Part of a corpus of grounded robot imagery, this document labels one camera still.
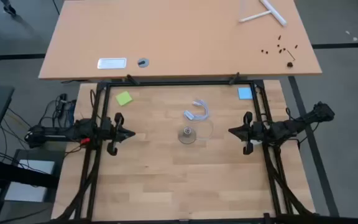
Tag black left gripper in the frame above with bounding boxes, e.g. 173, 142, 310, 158
99, 112, 136, 157

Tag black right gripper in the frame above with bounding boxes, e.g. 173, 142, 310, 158
228, 111, 265, 156

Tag green sticky note pad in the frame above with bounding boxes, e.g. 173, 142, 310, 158
115, 90, 134, 107

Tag blue sticky note pad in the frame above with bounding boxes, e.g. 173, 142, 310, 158
237, 86, 254, 101

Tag silver rectangular desk plate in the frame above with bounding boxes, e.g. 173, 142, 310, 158
96, 57, 127, 70

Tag orange-brown desk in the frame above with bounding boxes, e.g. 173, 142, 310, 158
38, 0, 323, 81

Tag white box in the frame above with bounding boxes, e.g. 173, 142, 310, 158
4, 159, 56, 203

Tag short white bar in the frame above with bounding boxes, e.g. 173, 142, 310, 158
238, 10, 272, 24

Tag black metal beam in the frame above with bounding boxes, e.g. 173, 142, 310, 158
0, 157, 60, 189

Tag long white bar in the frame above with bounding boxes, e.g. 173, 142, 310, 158
259, 0, 288, 27

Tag black chair caster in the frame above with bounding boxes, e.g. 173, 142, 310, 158
0, 0, 17, 16

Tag black frame clamp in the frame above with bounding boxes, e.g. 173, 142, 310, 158
228, 72, 241, 86
125, 73, 140, 86

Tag blue cable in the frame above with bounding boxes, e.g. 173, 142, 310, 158
68, 100, 76, 124

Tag black aluminium frame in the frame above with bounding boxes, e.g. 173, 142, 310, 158
50, 79, 321, 224

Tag black sleeved cable bundle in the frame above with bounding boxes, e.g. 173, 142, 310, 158
54, 149, 101, 222
264, 149, 318, 217

